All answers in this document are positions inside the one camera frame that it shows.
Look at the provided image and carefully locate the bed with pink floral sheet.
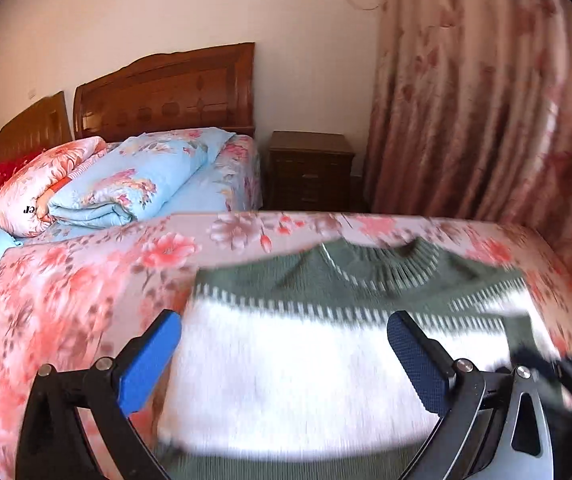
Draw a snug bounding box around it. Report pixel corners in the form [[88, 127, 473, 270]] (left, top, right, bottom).
[[0, 211, 572, 480]]

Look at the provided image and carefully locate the carved wooden headboard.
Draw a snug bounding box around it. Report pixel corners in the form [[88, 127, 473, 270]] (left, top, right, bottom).
[[72, 42, 257, 143]]

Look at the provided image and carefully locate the slatted wooden headboard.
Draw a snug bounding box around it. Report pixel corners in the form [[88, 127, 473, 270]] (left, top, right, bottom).
[[0, 91, 73, 166]]

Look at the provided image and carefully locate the green and white knit sweater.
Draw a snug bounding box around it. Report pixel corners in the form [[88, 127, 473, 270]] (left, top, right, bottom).
[[156, 237, 562, 480]]

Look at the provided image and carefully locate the blue floral folded quilt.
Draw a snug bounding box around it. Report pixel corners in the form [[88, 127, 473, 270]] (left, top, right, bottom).
[[47, 127, 237, 228]]

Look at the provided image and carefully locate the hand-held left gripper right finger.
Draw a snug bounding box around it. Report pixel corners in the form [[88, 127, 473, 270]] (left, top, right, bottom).
[[387, 310, 554, 480]]

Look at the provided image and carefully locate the dark wooden nightstand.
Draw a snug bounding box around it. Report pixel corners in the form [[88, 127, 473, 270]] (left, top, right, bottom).
[[266, 131, 356, 211]]

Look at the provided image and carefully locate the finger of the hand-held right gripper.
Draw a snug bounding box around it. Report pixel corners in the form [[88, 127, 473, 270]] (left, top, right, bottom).
[[508, 342, 572, 421]]

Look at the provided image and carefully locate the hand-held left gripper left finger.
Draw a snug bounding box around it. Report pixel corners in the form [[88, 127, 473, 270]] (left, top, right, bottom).
[[16, 309, 183, 480]]

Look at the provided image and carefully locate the pink floral folded quilt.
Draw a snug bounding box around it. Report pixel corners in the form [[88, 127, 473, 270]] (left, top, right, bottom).
[[0, 136, 108, 238]]

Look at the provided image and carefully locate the pink floral curtain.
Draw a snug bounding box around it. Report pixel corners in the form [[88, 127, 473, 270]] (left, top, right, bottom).
[[363, 0, 572, 276]]

